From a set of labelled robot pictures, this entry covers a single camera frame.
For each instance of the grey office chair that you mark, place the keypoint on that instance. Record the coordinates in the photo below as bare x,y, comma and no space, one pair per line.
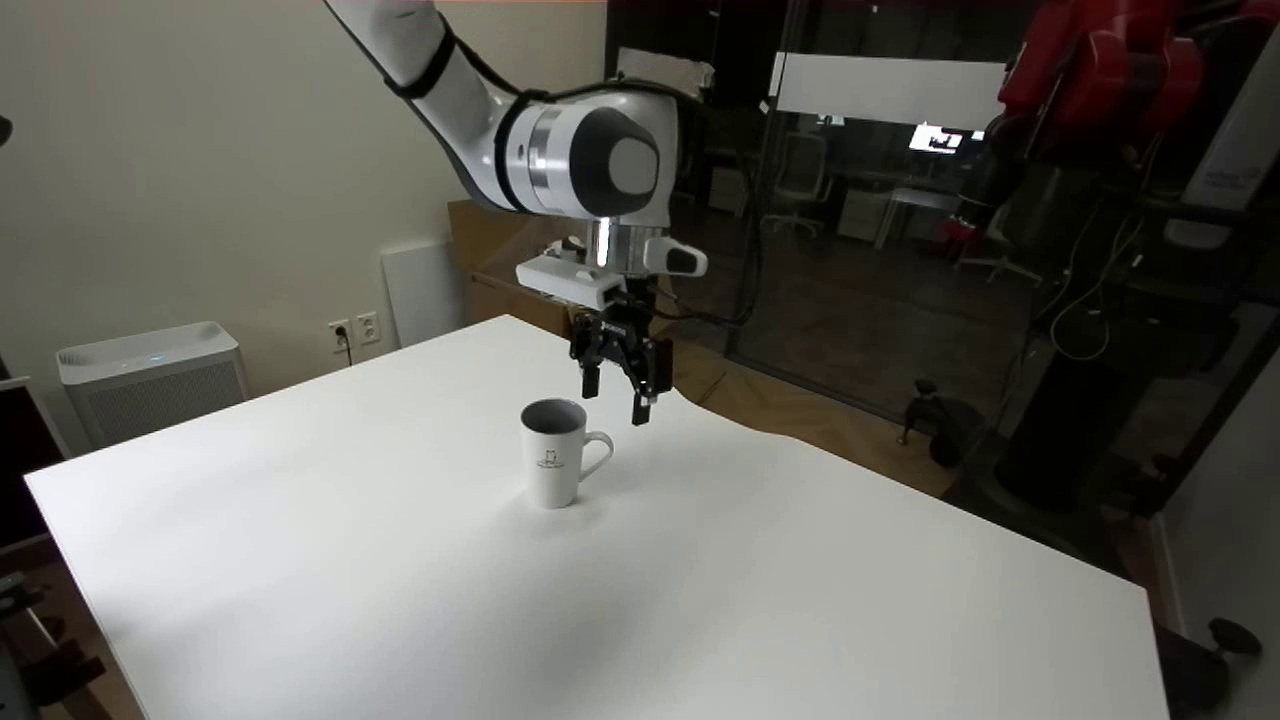
801,187

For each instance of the black clamp stand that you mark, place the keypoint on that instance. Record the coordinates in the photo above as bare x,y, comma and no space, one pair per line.
45,662

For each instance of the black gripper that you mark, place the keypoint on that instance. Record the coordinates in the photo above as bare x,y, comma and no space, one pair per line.
618,327

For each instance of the white flat panel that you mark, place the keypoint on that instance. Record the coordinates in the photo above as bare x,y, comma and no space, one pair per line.
418,288

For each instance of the lit computer screen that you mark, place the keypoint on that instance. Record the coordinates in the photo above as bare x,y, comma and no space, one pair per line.
936,138

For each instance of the red humanoid robot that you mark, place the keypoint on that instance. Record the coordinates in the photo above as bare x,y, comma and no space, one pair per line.
1105,72

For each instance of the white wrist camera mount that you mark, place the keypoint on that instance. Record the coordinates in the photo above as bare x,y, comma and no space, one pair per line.
584,278

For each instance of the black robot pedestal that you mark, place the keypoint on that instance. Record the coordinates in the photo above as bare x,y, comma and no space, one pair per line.
1092,412

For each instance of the small black tripod device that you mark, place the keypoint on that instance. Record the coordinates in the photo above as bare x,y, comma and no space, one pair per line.
936,423

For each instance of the white ceramic mug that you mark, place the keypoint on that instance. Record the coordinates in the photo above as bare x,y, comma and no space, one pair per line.
559,470

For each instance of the small frosted glass strip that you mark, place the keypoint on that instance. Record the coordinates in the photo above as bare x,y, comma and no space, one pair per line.
642,64

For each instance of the brown cardboard box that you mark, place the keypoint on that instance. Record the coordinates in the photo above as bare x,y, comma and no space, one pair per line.
487,254

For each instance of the white bin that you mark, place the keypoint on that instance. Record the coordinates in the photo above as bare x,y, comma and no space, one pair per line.
149,378

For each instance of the black monitor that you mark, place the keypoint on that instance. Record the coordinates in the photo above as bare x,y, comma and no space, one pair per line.
27,460

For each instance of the black round base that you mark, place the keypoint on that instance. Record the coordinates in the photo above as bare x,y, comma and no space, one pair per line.
1222,655

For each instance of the white wall outlet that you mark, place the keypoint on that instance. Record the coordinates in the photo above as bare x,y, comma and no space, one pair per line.
371,327
340,333

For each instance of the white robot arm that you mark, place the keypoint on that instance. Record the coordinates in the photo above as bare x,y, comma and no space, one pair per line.
561,141

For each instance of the large frosted glass strip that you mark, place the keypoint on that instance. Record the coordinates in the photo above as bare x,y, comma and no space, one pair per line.
886,90

